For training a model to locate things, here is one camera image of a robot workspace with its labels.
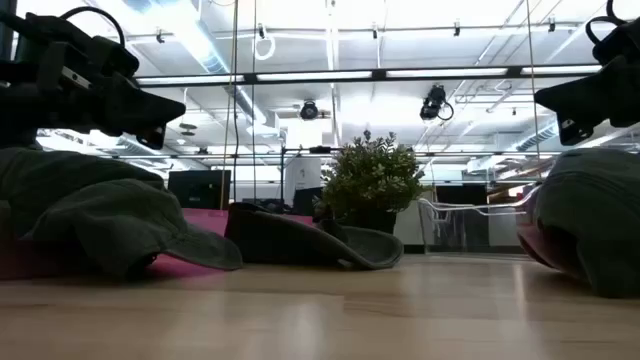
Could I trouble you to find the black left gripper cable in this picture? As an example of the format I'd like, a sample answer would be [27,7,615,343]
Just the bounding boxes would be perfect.
[59,5,127,49]

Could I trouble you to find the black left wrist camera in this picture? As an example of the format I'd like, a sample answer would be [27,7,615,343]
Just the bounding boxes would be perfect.
[37,42,96,96]

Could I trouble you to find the black computer monitor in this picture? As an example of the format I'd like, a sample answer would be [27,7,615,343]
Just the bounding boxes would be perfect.
[167,169,233,211]

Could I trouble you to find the olive green cap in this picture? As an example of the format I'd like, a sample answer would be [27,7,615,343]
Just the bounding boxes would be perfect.
[528,146,640,300]
[223,201,405,272]
[0,146,244,279]

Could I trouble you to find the black overhead camera with cable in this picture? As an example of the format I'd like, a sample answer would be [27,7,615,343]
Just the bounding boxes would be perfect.
[418,83,456,124]

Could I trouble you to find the yellow hanging cable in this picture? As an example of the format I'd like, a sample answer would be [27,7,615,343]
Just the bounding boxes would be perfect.
[219,0,241,212]

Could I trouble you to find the black frame beam with lights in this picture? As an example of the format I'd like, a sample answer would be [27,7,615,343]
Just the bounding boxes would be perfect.
[133,63,604,91]

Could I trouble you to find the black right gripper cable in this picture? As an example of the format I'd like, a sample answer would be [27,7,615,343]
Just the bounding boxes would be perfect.
[584,0,629,47]

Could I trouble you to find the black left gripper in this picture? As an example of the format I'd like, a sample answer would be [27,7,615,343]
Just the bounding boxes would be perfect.
[0,12,187,151]

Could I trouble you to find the white looped cable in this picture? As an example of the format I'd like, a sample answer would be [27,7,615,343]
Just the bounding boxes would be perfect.
[253,23,278,63]

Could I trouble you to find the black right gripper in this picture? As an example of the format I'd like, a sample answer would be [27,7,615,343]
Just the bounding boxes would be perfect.
[533,18,640,147]

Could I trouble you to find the white pillar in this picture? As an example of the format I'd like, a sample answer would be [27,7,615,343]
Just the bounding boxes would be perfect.
[284,156,324,205]

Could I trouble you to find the black plant pot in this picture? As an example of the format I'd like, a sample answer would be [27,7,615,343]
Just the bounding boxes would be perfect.
[343,208,399,236]

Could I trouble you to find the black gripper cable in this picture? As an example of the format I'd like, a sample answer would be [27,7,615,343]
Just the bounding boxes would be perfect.
[584,0,629,47]
[59,5,127,49]

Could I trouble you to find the maroon cap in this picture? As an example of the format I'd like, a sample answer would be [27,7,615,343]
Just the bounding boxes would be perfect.
[0,238,221,282]
[516,188,591,282]

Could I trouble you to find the black hanging cable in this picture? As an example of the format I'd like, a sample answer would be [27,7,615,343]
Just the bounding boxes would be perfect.
[250,0,259,202]

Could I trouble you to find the pink translucent plastic bin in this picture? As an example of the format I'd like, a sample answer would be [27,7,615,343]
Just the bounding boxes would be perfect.
[181,208,314,239]

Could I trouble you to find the clear plastic bin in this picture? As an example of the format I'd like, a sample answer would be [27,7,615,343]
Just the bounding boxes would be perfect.
[416,183,544,256]

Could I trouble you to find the green leafy plant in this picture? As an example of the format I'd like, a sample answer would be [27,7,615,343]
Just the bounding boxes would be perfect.
[311,129,432,222]

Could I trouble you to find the thin hanging cable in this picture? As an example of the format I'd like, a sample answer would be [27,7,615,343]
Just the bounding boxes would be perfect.
[524,0,543,180]

